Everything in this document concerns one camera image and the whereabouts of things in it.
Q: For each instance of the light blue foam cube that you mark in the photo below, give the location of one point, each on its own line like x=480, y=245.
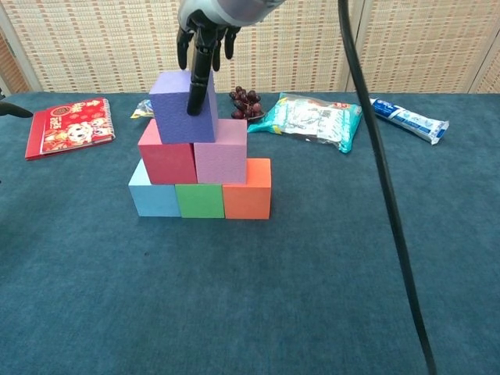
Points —
x=156, y=201

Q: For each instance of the dark red grape bunch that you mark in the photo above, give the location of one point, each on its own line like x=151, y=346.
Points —
x=244, y=101

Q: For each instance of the teal table cloth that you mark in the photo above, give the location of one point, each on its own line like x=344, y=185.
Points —
x=273, y=312

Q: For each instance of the blue white toothpaste tube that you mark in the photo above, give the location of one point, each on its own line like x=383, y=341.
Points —
x=410, y=121

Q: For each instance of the green foam cube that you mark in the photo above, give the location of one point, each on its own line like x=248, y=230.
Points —
x=199, y=201

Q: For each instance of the purple foam cube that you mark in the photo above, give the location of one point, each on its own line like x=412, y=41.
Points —
x=176, y=121

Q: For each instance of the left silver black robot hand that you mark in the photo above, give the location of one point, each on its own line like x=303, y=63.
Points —
x=13, y=110

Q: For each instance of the teal snack bag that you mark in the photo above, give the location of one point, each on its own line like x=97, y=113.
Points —
x=308, y=121

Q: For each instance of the red spiral desk calendar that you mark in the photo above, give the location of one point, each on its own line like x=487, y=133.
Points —
x=70, y=129

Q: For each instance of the red foam cube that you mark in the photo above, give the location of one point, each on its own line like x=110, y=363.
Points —
x=168, y=164

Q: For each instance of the orange foam cube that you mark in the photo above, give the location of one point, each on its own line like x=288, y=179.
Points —
x=250, y=195

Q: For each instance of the light pink foam cube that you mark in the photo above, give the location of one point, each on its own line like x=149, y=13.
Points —
x=222, y=160

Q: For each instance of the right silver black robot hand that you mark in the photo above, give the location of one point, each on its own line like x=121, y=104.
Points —
x=218, y=13

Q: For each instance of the woven folding screen panel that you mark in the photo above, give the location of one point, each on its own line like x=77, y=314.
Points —
x=273, y=51
x=105, y=47
x=422, y=47
x=490, y=78

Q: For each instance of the white tissue roll pack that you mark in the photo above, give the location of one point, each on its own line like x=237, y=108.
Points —
x=142, y=111

